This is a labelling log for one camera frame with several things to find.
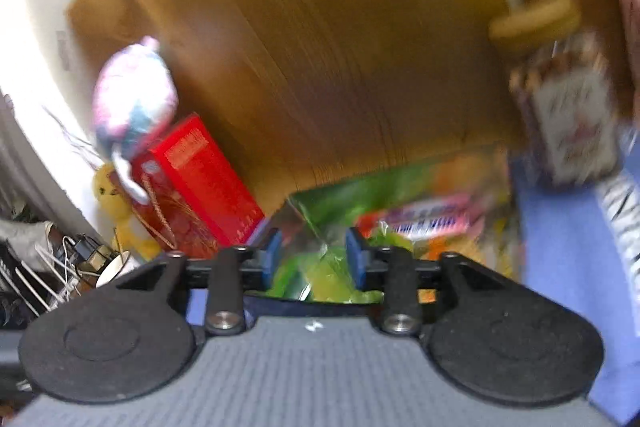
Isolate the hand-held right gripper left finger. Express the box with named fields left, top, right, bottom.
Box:
left=116, top=229, right=284, bottom=337

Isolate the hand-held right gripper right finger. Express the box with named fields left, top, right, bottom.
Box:
left=346, top=227, right=526, bottom=338

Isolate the green snack bag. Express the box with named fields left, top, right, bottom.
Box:
left=270, top=157, right=451, bottom=304

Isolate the red box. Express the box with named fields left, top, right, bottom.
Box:
left=131, top=114, right=266, bottom=259

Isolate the yellow plush toy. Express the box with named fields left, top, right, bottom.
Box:
left=92, top=163, right=162, bottom=261

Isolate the pink and white plush toy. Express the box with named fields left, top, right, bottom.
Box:
left=93, top=36, right=180, bottom=204

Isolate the blue cloth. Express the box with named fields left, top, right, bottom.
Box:
left=510, top=127, right=640, bottom=426

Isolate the glass jar with wooden lid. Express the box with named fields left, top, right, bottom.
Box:
left=488, top=0, right=624, bottom=188

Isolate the black and white striped cloth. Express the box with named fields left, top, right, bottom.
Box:
left=595, top=167, right=640, bottom=298

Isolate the white wire rack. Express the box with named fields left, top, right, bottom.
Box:
left=0, top=217, right=131, bottom=323

